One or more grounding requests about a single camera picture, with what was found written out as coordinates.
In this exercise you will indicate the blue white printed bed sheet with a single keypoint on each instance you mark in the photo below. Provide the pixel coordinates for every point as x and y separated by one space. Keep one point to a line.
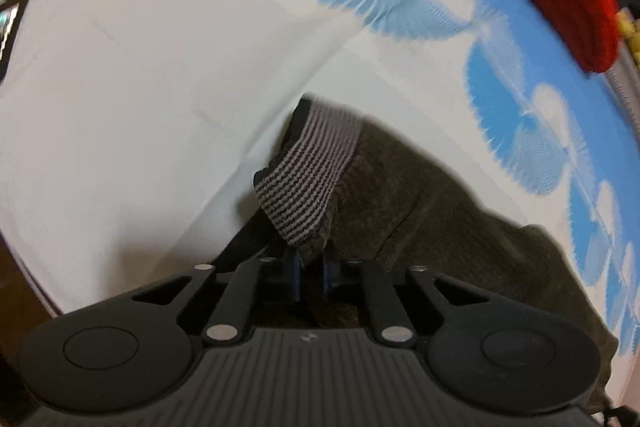
125 107

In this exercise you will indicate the black phone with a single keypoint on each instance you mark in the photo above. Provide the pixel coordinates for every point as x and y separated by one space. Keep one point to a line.
12 32

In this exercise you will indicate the yellow plush toy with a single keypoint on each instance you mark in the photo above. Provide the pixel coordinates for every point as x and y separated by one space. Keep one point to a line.
631 37

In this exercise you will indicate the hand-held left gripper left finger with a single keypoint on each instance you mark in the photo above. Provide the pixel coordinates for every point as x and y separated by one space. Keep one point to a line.
296 279

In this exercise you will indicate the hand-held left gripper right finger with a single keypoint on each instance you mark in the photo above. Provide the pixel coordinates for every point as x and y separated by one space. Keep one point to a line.
327 279

